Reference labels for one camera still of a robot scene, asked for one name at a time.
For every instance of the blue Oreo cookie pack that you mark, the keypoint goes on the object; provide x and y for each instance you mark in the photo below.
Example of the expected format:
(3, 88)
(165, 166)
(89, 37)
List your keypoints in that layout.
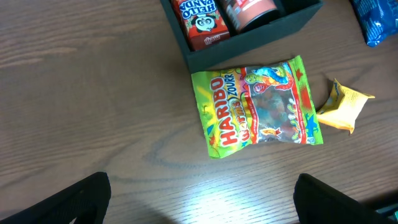
(377, 18)

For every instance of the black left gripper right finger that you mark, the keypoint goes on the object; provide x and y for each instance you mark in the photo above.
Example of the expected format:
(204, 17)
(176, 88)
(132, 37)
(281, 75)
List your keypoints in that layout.
(317, 202)

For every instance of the small Pringles can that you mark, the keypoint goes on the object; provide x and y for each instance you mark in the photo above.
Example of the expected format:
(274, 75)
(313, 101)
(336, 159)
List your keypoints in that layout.
(245, 15)

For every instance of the red Hello Panda box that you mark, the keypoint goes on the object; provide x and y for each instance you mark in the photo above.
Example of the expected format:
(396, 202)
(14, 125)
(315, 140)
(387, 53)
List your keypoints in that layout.
(201, 21)

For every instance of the small yellow snack packet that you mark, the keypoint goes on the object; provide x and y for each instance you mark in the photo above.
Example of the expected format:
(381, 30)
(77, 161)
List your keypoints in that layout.
(342, 107)

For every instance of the green Haribo gummy bag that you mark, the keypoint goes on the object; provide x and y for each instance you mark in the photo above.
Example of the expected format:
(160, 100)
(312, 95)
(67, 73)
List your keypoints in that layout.
(249, 105)

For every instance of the black open gift box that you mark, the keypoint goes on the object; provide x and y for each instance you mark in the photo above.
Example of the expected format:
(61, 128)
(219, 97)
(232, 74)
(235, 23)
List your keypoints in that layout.
(294, 15)

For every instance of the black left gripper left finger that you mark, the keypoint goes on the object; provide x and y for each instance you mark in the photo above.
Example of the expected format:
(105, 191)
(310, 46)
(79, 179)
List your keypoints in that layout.
(83, 202)

